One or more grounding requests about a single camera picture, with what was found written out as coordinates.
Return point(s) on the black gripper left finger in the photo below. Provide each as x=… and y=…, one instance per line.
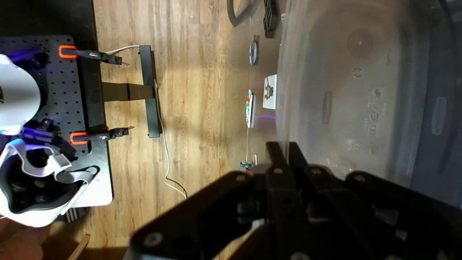
x=264, y=207

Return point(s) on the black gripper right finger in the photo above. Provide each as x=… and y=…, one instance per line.
x=381, y=220

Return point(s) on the clear plastic bowl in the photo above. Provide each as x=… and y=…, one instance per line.
x=376, y=86

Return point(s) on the colourful rectangular magnet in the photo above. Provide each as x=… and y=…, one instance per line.
x=249, y=164

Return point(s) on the small cluster magnet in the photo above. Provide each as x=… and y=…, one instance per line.
x=250, y=109

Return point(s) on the white black picture magnet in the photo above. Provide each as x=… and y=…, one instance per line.
x=270, y=93

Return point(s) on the round red blue magnet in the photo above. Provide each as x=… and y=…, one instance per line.
x=253, y=51

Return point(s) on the black clamp bracket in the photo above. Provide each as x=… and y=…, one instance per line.
x=116, y=91

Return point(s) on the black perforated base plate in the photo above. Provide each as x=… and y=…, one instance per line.
x=64, y=81

